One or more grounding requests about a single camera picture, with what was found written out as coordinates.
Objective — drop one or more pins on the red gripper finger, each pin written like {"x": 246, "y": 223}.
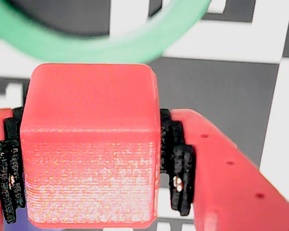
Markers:
{"x": 7, "y": 168}
{"x": 226, "y": 187}

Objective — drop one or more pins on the red cube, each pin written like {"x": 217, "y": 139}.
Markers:
{"x": 91, "y": 144}

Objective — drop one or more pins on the black white marker checkerboard mat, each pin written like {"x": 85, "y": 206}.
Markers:
{"x": 231, "y": 36}

